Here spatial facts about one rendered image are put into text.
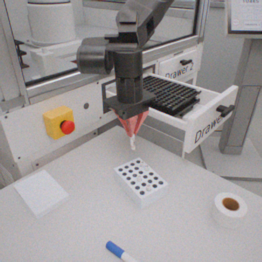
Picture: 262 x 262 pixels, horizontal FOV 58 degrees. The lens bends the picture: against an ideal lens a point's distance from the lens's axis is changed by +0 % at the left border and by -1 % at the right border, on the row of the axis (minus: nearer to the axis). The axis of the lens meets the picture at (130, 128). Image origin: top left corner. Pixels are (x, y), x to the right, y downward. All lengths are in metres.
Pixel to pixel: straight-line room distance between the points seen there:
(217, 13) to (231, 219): 2.09
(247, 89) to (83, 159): 1.31
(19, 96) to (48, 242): 0.35
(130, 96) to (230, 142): 1.55
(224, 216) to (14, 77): 0.57
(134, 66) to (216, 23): 2.05
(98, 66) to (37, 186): 0.35
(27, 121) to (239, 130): 1.56
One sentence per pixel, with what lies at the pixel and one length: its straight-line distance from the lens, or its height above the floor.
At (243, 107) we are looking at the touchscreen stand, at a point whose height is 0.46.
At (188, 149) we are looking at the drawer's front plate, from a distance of 0.66.
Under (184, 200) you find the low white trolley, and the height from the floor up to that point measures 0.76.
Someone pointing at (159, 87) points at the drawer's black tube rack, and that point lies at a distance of 0.85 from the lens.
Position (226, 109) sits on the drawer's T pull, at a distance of 0.72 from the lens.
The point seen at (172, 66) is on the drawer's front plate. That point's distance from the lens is 1.08.
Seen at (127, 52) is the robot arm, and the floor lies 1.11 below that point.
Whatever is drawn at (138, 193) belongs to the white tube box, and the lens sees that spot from 0.58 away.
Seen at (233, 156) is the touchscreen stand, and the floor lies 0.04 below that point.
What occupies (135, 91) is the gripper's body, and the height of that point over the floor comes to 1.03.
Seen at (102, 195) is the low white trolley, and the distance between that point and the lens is 0.63.
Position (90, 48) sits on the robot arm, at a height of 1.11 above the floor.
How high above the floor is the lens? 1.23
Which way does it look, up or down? 33 degrees down
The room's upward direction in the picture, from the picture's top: straight up
